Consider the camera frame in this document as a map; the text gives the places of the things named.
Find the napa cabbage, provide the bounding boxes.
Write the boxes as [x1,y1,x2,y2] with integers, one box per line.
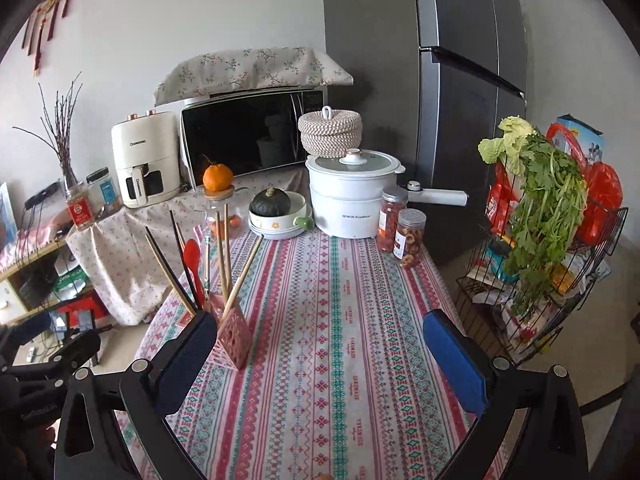
[478,116,538,165]

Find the woven lidded basket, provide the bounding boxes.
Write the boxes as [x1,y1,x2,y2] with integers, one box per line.
[298,106,363,158]

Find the red plastic spoon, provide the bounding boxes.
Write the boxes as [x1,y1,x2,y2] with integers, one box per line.
[183,238,207,306]

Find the red hanging wall ornament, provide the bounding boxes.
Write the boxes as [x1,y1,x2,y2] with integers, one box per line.
[22,0,81,78]

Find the blue label jar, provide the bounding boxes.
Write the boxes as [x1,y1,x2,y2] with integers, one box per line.
[86,167,122,220]

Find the striped patterned tablecloth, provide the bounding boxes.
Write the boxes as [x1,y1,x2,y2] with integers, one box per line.
[112,225,511,480]

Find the green pumpkin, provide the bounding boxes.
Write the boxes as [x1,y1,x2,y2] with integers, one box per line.
[249,187,292,218]

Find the glass jar with wooden lid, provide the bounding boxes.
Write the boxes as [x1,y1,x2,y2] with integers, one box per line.
[204,187,244,241]

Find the wooden shelf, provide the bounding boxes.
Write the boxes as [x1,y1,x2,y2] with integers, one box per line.
[0,237,76,321]

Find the black wire rack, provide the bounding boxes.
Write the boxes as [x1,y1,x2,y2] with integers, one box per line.
[455,157,630,366]

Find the light wooden chopstick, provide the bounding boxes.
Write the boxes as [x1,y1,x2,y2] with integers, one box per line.
[223,203,233,292]
[215,214,228,303]
[224,234,264,312]

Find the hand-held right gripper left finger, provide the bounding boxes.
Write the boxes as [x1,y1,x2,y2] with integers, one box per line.
[52,310,218,480]

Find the white cherry print cloth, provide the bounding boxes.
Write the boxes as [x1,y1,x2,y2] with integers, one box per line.
[66,167,311,328]

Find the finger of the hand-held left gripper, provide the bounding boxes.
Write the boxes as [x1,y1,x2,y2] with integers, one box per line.
[0,311,53,348]
[5,329,102,386]

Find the dark chopstick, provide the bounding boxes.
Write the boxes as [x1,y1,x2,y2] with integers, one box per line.
[169,209,203,307]
[144,226,199,317]

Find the red snack packet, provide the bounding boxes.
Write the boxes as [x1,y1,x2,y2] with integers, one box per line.
[487,170,521,236]

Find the dried branches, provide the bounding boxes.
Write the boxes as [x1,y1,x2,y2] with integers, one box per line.
[12,72,83,186]

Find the pink cloth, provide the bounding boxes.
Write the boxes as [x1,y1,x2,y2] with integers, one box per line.
[0,220,71,266]

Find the jar of red dried chili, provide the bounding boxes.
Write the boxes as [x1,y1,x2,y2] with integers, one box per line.
[377,186,410,253]

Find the black power strip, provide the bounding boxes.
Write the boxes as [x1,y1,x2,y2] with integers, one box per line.
[24,183,61,209]

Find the blue cardboard box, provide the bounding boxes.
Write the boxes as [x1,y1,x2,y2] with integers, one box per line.
[552,114,605,166]

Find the floral cloth cover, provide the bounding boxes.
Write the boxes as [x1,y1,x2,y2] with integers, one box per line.
[154,46,354,107]

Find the white electric pot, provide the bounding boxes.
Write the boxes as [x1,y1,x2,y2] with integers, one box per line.
[305,149,407,239]

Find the jar of dried slices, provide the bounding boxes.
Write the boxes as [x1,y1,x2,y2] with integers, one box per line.
[394,208,427,267]

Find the green leafy herbs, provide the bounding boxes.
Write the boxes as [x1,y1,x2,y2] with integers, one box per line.
[502,132,590,316]

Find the white flower print bowl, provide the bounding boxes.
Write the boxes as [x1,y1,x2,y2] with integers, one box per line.
[248,192,315,240]

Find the glass vase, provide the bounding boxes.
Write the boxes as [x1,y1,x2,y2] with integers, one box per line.
[60,160,81,191]

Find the red label jar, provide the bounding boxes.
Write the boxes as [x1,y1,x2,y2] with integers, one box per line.
[65,182,97,231]

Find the grey refrigerator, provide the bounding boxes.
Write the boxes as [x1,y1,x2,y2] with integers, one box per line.
[321,0,528,266]

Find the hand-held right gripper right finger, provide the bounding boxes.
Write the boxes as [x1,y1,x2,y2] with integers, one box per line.
[422,309,583,480]

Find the red plastic bag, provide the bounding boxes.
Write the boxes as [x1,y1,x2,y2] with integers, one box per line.
[545,122,623,246]

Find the white pot handle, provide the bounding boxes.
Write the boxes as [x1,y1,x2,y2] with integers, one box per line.
[406,180,469,207]

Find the cream air fryer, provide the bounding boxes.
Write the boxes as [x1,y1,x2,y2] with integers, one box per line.
[111,109,182,209]

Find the large orange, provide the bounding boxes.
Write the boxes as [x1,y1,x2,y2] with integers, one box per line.
[202,156,235,193]

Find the black microwave oven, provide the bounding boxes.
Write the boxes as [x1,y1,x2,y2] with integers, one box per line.
[180,87,328,191]

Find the pink plastic basket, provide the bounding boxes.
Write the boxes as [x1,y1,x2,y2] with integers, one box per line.
[207,292,252,371]

